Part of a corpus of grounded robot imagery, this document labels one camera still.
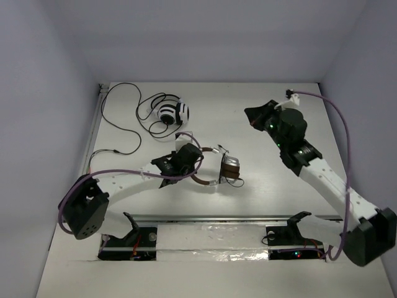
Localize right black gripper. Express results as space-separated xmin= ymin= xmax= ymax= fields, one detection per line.
xmin=245 ymin=99 xmax=287 ymax=150

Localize brown silver headphones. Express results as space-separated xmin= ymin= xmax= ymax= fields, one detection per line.
xmin=191 ymin=144 xmax=245 ymax=188

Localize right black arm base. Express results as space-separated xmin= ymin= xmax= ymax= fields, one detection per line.
xmin=261 ymin=211 xmax=326 ymax=261

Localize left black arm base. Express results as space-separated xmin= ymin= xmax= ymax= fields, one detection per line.
xmin=97 ymin=212 xmax=158 ymax=261

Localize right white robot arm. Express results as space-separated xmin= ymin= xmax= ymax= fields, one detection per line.
xmin=244 ymin=100 xmax=396 ymax=267

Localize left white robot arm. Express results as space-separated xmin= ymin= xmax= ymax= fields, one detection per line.
xmin=58 ymin=143 xmax=202 ymax=240

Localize white black headphones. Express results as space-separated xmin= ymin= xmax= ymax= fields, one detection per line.
xmin=147 ymin=93 xmax=190 ymax=125

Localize silver foil strip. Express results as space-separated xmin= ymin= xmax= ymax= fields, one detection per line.
xmin=156 ymin=224 xmax=269 ymax=262

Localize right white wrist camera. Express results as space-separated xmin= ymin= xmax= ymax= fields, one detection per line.
xmin=274 ymin=89 xmax=300 ymax=109

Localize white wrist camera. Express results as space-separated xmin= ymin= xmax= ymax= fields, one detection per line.
xmin=274 ymin=89 xmax=300 ymax=109
xmin=175 ymin=131 xmax=194 ymax=151

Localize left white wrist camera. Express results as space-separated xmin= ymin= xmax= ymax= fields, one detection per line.
xmin=175 ymin=131 xmax=194 ymax=151

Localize long black headphone cable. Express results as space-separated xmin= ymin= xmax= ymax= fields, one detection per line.
xmin=100 ymin=82 xmax=182 ymax=155

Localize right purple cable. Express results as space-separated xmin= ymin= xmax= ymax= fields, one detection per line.
xmin=291 ymin=91 xmax=352 ymax=261

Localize purple cable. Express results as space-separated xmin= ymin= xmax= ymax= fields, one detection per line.
xmin=57 ymin=132 xmax=204 ymax=235
xmin=291 ymin=91 xmax=352 ymax=261

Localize aluminium rail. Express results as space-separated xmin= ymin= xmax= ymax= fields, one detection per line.
xmin=108 ymin=214 xmax=345 ymax=223

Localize thin coloured wires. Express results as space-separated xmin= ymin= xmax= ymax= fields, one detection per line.
xmin=86 ymin=148 xmax=118 ymax=174

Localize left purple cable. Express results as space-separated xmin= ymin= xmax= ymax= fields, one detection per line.
xmin=57 ymin=132 xmax=204 ymax=235

